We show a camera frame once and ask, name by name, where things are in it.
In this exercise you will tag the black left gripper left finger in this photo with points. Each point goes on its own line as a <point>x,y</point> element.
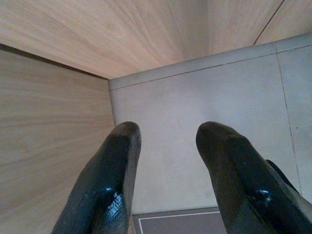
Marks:
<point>109,182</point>

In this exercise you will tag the wood sink cabinet door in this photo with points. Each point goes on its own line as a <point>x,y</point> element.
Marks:
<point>295,17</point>
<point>134,31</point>

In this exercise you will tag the grey floor mat white border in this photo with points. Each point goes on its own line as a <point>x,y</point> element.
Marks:
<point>180,224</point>

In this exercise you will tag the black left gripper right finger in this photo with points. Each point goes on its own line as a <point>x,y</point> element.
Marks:
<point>243,190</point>

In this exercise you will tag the wood cabinet side panel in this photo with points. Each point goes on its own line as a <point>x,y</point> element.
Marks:
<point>44,122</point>

